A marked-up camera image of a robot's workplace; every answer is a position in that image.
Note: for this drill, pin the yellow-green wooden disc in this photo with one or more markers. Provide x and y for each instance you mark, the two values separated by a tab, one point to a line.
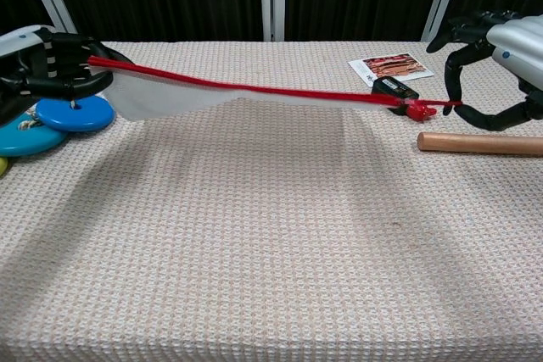
2	166

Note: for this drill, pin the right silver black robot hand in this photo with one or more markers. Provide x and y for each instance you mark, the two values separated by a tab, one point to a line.
517	40

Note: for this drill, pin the blue wooden disc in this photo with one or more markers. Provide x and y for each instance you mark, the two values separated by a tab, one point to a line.
80	116

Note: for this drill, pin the black bottle with red cap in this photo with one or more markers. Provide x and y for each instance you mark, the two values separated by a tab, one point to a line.
394	87

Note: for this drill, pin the white mesh pouch red zipper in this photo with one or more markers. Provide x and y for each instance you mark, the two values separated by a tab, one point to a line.
169	97

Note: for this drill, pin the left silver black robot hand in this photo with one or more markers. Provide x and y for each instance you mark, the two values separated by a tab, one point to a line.
42	65

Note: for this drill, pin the wooden round stick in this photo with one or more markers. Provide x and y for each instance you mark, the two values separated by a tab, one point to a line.
475	143

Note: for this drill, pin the large teal wooden disc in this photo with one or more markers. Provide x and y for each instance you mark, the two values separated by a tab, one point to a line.
25	141

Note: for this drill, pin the photo postcard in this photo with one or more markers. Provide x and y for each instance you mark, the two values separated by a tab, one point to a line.
394	66

